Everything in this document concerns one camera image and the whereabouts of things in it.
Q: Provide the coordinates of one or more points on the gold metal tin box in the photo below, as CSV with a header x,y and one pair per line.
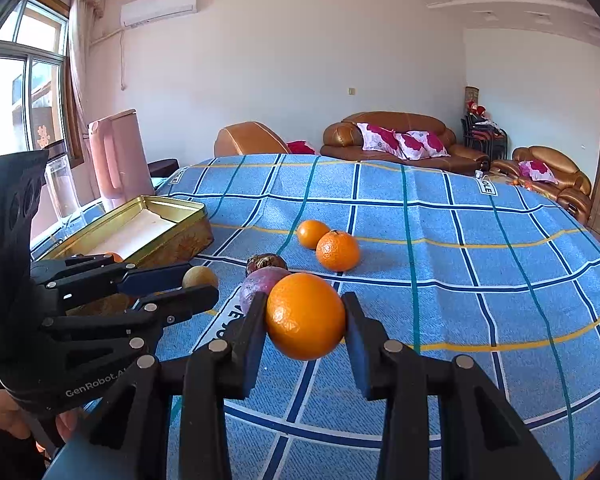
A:
x,y
145,230

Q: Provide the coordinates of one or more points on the window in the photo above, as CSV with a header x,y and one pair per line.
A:
x,y
25,85

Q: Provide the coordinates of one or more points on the mandarin orange with stem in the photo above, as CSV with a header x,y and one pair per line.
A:
x,y
337,251

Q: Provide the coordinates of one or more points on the brown leather armchair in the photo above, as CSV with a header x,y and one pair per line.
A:
x,y
250,140
555,155

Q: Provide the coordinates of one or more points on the small smooth orange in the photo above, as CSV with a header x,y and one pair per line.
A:
x,y
312,234

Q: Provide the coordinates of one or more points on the white wall pipe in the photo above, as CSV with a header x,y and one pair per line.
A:
x,y
124,60

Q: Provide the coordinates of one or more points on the small yellow round fruit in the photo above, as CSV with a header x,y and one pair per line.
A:
x,y
200,276

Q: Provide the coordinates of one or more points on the round orange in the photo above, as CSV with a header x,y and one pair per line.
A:
x,y
114,257
305,316

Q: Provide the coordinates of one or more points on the pink curtain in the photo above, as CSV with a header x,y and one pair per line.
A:
x,y
85,60

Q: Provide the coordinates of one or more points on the person's left hand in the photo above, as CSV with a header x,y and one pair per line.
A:
x,y
0,415

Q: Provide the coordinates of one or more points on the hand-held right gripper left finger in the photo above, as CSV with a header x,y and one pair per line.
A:
x,y
245,355

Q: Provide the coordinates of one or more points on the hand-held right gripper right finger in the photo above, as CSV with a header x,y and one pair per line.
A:
x,y
360,355

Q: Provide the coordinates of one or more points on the dark metal chairs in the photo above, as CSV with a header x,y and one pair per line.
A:
x,y
485,137

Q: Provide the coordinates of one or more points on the purple passion fruit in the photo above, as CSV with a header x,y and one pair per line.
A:
x,y
260,282

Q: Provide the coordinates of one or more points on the pink electric kettle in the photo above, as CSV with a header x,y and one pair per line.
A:
x,y
122,160

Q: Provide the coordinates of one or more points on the blue plaid tablecloth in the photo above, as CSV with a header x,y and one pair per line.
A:
x,y
430,285

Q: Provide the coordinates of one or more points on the pink floral pillow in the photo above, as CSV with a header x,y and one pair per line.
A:
x,y
537,171
380,137
425,145

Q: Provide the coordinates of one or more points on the dark brown water chestnut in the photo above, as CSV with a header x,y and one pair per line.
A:
x,y
266,261

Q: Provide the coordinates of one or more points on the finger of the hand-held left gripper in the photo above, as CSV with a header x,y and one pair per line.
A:
x,y
190,300
155,277

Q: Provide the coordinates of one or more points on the red decoration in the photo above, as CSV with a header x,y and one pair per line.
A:
x,y
477,108

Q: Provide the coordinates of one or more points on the dark round stool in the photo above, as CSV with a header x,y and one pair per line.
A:
x,y
162,167

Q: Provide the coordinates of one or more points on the clear glass water bottle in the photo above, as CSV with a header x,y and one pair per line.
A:
x,y
62,185

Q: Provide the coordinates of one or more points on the white wall air conditioner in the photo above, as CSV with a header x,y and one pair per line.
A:
x,y
157,7

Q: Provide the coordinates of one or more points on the brown leather sofa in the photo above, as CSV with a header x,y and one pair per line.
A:
x,y
405,120

